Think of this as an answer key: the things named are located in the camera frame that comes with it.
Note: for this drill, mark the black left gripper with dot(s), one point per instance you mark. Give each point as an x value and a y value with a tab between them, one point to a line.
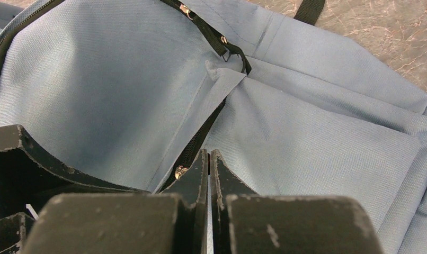
29	174

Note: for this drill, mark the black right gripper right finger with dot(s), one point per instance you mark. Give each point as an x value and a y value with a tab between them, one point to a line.
246	222

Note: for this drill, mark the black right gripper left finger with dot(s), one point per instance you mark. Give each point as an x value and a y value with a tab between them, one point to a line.
173	221

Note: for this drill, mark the blue student backpack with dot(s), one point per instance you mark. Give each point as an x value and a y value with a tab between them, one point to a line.
116	89

